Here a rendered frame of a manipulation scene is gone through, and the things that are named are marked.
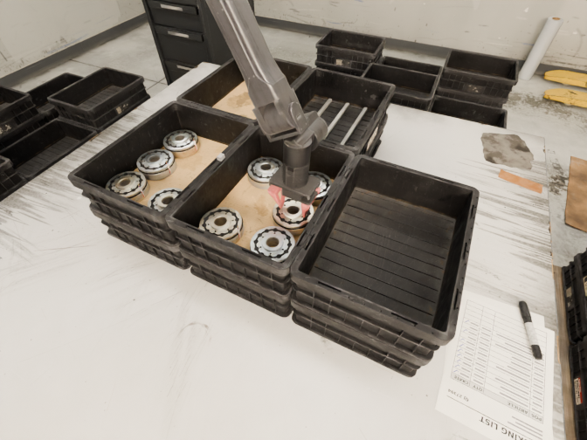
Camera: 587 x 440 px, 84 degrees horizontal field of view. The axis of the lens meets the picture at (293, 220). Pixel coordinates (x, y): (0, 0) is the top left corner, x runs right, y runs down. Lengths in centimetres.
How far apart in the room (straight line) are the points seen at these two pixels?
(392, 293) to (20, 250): 101
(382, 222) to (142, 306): 63
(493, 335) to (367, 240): 36
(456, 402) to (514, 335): 23
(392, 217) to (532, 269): 42
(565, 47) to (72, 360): 408
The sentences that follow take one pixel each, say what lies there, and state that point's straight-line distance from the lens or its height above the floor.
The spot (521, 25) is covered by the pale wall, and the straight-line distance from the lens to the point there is 397.
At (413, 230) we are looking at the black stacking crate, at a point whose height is 83.
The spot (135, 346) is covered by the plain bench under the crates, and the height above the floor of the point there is 70.
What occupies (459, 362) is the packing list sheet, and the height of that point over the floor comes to 70.
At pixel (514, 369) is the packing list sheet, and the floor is 70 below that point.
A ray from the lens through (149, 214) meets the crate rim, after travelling 77.
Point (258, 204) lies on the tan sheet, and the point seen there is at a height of 83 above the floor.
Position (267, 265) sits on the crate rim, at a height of 93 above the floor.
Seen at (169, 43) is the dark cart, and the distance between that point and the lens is 261.
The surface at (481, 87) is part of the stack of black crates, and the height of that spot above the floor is 52.
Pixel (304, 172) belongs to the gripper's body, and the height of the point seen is 100.
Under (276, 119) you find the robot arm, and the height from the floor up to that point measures 112.
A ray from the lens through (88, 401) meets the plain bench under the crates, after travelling 88.
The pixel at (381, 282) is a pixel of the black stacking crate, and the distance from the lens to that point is 74.
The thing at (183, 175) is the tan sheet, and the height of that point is 83.
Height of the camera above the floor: 145
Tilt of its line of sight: 49 degrees down
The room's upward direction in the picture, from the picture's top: straight up
